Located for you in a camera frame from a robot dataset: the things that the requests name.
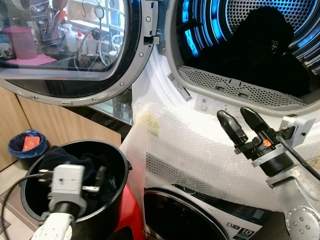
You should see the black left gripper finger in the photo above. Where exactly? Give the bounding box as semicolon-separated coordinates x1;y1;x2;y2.
93;166;108;199

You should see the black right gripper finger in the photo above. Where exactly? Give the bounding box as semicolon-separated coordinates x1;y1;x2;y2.
216;110;249;149
239;106;277;143

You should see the dark navy cloth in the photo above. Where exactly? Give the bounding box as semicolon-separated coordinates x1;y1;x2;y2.
38;145;109;190

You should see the black garment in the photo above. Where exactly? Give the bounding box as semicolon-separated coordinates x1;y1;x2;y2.
191;6;314;99

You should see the white washing machine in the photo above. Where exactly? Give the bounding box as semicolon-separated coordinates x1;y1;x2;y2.
142;186;293;240

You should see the black laundry bucket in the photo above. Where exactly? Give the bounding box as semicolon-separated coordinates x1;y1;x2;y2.
20;139;132;240

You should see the white tumble dryer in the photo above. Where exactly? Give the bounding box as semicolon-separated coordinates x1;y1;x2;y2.
131;0;320;213

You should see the red stool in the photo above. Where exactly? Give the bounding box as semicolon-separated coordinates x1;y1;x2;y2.
112;183;147;240

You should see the clear bubble wrap sheet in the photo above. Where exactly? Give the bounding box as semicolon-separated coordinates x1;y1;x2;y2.
120;102;320;212

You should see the yellow triangle warning sticker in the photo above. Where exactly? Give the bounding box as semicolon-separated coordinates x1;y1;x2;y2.
307;157;320;169

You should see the wooden cabinet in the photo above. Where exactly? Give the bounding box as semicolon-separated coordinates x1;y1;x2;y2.
0;85;124;172

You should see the orange rubbish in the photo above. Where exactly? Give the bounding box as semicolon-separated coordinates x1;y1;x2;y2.
22;136;42;153

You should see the blue waste bin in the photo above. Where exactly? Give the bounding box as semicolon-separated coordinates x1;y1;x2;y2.
7;129;50;171

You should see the round glass dryer door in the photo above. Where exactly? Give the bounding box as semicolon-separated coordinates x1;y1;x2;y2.
0;0;161;107

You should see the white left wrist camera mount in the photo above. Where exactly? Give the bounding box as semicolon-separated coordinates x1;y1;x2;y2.
47;164;101;217

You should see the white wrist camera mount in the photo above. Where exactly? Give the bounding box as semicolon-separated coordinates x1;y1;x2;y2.
47;164;101;217
279;115;317;149

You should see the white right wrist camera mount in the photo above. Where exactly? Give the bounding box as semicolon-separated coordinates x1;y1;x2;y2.
279;115;317;149

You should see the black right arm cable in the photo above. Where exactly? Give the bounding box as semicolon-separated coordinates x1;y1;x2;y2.
274;134;320;182

